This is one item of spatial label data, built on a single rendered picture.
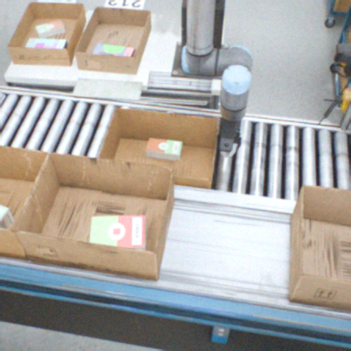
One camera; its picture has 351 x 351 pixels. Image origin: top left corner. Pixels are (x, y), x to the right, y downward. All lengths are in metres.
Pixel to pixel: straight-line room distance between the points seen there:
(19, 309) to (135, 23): 1.49
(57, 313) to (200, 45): 1.00
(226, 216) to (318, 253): 0.30
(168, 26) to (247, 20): 1.56
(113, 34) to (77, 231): 1.24
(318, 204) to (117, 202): 0.63
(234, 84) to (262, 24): 2.47
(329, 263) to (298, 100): 1.95
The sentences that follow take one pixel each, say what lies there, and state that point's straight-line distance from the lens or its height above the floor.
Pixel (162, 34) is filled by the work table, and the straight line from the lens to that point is 2.40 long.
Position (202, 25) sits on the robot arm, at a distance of 1.47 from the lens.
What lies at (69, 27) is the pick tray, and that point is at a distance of 2.50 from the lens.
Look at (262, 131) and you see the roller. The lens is 1.90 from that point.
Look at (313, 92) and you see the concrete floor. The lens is 3.33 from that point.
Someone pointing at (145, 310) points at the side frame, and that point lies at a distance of 1.37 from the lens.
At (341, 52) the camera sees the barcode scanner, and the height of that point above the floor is 1.09.
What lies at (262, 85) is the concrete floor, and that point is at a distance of 3.31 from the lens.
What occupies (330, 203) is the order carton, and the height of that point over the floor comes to 0.98.
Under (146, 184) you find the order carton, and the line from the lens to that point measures 1.44.
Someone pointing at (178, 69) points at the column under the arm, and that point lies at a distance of 2.15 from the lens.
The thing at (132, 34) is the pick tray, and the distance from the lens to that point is 2.39.
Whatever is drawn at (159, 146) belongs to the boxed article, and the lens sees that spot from 1.76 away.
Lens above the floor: 2.09
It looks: 52 degrees down
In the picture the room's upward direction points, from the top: 1 degrees counter-clockwise
